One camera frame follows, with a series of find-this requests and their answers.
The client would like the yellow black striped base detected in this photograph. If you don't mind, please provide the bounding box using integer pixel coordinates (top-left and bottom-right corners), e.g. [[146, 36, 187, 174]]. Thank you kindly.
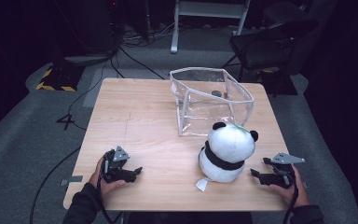
[[35, 63, 86, 92]]

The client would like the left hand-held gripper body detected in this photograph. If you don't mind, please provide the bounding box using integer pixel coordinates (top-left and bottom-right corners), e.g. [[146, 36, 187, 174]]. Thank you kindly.
[[102, 145, 131, 184]]

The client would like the right hand-held gripper cable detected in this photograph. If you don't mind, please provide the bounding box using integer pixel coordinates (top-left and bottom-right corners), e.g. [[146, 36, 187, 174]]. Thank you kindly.
[[282, 172, 300, 224]]

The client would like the bundle of floor cables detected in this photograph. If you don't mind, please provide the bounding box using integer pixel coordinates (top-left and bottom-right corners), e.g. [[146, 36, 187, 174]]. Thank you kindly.
[[120, 18, 183, 49]]

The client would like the white desk frame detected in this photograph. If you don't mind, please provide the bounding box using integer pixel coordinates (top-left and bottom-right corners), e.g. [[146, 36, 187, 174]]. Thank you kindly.
[[170, 0, 252, 54]]

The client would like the black floor cable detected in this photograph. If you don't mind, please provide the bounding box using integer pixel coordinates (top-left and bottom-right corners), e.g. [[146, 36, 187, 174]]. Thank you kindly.
[[29, 145, 82, 224], [117, 46, 166, 80], [67, 60, 110, 131]]

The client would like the black chair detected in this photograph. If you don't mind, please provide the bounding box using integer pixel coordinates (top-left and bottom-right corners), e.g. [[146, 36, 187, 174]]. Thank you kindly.
[[221, 1, 322, 91]]

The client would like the panda plush toy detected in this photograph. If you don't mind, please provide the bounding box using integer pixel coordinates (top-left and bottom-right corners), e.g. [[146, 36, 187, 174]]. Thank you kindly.
[[195, 120, 259, 192]]

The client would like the transparent plastic bag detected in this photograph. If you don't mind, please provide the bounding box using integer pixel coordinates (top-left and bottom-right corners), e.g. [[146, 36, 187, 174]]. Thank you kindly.
[[169, 66, 255, 138]]

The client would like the grey tape strip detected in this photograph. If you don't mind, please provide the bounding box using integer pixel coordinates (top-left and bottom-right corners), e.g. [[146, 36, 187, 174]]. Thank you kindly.
[[60, 175, 84, 187]]

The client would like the dark equipment stand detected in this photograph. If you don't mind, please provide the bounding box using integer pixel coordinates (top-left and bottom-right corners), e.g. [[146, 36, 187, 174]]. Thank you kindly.
[[50, 0, 122, 67]]

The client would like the person's left hand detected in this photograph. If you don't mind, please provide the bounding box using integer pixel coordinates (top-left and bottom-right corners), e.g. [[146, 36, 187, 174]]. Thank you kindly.
[[89, 157, 127, 200]]

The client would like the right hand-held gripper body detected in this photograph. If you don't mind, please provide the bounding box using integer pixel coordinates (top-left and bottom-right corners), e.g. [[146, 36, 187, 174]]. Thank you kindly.
[[262, 152, 306, 189]]

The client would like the person's right hand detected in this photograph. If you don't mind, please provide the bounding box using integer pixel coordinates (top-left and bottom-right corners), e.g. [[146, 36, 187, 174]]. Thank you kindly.
[[268, 165, 310, 209]]

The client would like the hand-held gripper cable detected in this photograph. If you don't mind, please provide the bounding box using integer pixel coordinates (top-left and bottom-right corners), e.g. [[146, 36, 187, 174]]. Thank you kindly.
[[282, 172, 300, 224], [96, 154, 120, 224]]

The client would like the left hand-held gripper cable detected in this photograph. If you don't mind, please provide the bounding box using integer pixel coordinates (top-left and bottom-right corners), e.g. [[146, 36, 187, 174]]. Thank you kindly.
[[96, 154, 120, 224]]

